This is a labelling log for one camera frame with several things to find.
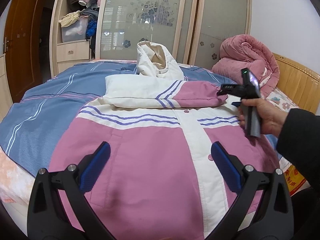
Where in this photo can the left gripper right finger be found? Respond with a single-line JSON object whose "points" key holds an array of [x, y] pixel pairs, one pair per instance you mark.
{"points": [[273, 218]]}

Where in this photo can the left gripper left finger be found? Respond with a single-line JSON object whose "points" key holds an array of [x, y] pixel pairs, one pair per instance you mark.
{"points": [[47, 218]]}

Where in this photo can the pink and white jacket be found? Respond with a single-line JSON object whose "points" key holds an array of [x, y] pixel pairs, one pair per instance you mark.
{"points": [[160, 181]]}

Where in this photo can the right forearm black sleeve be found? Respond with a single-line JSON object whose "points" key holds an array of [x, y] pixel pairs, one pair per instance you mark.
{"points": [[298, 142]]}

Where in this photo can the person's right hand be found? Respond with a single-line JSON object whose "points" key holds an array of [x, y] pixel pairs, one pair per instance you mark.
{"points": [[272, 118]]}

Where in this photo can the floral pillow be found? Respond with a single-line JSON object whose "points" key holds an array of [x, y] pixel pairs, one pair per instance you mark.
{"points": [[281, 101]]}

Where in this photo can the rolled pink quilt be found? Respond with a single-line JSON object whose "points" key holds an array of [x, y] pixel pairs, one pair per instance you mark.
{"points": [[245, 51]]}

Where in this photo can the yellow red bag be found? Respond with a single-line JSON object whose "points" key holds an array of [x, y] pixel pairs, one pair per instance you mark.
{"points": [[294, 179]]}

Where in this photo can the floral peach bed sheet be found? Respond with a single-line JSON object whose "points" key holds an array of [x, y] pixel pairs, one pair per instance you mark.
{"points": [[15, 183]]}

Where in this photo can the wooden headboard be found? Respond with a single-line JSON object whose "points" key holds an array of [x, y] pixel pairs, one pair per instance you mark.
{"points": [[299, 83]]}

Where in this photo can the right frosted sliding door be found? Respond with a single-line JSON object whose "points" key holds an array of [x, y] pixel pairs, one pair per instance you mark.
{"points": [[215, 21]]}

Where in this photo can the frosted sliding door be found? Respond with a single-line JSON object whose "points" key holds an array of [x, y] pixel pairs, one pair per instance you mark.
{"points": [[124, 23], [215, 21]]}

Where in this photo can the blue plaid blanket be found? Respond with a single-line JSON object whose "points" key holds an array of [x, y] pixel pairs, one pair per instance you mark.
{"points": [[62, 99]]}

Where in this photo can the left frosted sliding door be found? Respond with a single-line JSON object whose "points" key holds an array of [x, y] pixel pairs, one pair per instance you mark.
{"points": [[124, 23]]}

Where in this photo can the wardrobe drawer unit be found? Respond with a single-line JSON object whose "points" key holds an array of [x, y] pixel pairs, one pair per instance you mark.
{"points": [[71, 53]]}

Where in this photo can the blue garment in wardrobe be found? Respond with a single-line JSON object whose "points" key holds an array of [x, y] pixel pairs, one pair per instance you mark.
{"points": [[91, 28]]}

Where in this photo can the clear plastic storage box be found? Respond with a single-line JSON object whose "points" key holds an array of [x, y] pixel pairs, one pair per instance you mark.
{"points": [[76, 31]]}

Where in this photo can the brown wooden room door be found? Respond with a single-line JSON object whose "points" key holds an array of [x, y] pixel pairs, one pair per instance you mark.
{"points": [[21, 46]]}

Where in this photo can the yellow knitted garment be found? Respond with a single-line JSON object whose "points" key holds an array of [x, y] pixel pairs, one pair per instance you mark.
{"points": [[69, 19]]}

